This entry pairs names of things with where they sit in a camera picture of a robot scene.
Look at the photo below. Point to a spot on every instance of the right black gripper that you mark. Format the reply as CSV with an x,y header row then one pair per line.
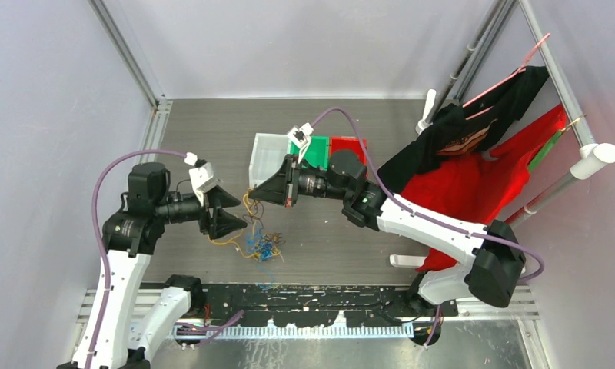
x,y
280,187

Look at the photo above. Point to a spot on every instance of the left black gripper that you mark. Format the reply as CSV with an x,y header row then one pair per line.
x,y
220,221

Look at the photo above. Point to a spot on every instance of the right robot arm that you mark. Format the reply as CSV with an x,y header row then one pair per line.
x,y
367,205

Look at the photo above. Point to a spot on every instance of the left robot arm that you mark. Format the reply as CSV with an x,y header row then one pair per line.
x,y
127,244

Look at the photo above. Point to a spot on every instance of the white plastic bin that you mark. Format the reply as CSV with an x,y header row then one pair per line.
x,y
267,155

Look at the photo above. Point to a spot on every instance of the green plastic bin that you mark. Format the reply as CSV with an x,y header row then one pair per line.
x,y
317,154

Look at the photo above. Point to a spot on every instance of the red plastic bin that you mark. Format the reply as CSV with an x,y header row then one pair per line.
x,y
338,143

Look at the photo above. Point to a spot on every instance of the white rack base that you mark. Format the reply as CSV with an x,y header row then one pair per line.
x,y
407,260

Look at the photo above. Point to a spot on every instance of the black shirt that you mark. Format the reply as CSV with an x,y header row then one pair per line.
x,y
458,130

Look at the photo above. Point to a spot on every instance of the red shirt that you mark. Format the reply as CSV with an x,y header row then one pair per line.
x,y
476,187

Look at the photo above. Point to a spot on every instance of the green hanger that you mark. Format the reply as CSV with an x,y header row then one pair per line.
x,y
547,147

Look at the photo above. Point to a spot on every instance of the pink hanger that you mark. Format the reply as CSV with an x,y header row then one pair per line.
x,y
520,69

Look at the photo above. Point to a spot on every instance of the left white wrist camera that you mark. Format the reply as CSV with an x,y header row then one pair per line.
x,y
202,180

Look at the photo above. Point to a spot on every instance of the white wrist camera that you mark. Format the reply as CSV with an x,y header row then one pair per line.
x,y
301,138
202,180

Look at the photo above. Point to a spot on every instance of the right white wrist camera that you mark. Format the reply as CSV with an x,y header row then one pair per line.
x,y
301,138

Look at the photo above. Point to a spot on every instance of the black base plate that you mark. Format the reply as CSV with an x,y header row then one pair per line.
x,y
302,305

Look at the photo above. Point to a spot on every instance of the white rack post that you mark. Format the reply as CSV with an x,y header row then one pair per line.
x,y
428,107

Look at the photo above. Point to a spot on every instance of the metal clothes rail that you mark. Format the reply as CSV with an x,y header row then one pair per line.
x,y
594,156

